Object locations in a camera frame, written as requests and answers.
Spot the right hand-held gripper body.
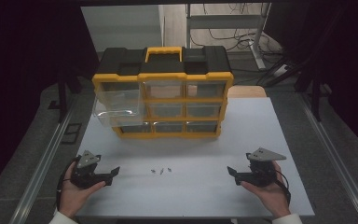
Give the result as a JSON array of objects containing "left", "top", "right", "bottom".
[{"left": 241, "top": 147, "right": 287, "bottom": 188}]

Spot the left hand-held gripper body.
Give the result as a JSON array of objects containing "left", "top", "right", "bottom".
[{"left": 70, "top": 150, "right": 113, "bottom": 189}]

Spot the clear plastic drawer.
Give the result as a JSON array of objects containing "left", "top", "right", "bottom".
[{"left": 92, "top": 88, "right": 147, "bottom": 128}]

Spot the yellow and black organizer box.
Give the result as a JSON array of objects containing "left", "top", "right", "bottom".
[{"left": 91, "top": 46, "right": 235, "bottom": 140}]

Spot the person's left hand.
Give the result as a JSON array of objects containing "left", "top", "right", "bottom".
[{"left": 58, "top": 162, "right": 106, "bottom": 218}]

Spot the person's right hand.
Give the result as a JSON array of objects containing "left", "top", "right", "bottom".
[{"left": 241, "top": 164, "right": 292, "bottom": 218}]

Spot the group of closed small drawers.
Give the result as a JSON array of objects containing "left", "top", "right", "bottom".
[{"left": 119, "top": 81, "right": 227, "bottom": 134}]

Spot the wooden board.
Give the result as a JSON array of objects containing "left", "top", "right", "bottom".
[{"left": 227, "top": 86, "right": 268, "bottom": 99}]

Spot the black metal stand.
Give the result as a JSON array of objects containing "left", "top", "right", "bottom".
[
  {"left": 294, "top": 69, "right": 332, "bottom": 123},
  {"left": 47, "top": 69, "right": 84, "bottom": 123}
]

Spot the white power strip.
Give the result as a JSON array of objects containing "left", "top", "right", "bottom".
[{"left": 272, "top": 63, "right": 291, "bottom": 78}]

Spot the dark curtain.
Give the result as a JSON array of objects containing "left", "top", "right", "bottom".
[
  {"left": 0, "top": 0, "right": 101, "bottom": 200},
  {"left": 264, "top": 0, "right": 358, "bottom": 160}
]

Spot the white panel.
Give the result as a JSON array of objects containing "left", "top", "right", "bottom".
[{"left": 80, "top": 4, "right": 166, "bottom": 53}]

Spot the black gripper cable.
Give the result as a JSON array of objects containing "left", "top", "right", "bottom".
[
  {"left": 55, "top": 157, "right": 78, "bottom": 213},
  {"left": 274, "top": 177, "right": 293, "bottom": 207}
]

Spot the aluminium rail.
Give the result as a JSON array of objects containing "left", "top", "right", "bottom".
[
  {"left": 8, "top": 98, "right": 79, "bottom": 224},
  {"left": 297, "top": 92, "right": 358, "bottom": 224}
]

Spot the tangle of black cables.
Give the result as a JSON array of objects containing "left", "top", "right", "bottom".
[{"left": 189, "top": 3, "right": 282, "bottom": 53}]

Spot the white metal desk frame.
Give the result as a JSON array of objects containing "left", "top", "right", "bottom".
[{"left": 186, "top": 3, "right": 273, "bottom": 71}]

